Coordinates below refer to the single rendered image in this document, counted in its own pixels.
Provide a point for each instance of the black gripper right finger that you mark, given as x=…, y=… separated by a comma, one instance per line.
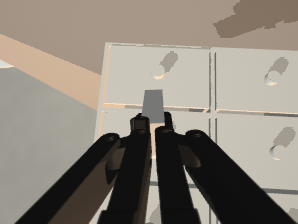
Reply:
x=233, y=196

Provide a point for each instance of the white chest of drawers with wooden top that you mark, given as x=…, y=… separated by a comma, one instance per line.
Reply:
x=273, y=193

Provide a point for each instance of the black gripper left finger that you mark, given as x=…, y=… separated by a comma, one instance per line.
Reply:
x=124, y=163

